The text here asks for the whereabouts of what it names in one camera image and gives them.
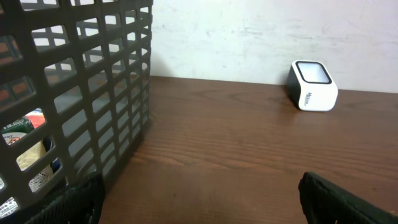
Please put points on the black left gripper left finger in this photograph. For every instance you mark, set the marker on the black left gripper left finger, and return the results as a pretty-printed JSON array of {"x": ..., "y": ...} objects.
[{"x": 78, "y": 203}]

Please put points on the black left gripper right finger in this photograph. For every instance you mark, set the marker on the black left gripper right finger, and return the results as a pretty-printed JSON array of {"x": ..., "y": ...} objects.
[{"x": 323, "y": 201}]

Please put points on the white barcode scanner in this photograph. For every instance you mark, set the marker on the white barcode scanner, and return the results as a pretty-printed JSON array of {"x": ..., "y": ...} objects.
[{"x": 310, "y": 86}]

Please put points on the yellow white snack bag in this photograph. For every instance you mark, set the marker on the yellow white snack bag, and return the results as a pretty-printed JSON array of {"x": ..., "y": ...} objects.
[{"x": 16, "y": 131}]

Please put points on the dark grey plastic basket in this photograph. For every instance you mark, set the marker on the dark grey plastic basket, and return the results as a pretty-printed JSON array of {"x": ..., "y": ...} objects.
[{"x": 86, "y": 65}]

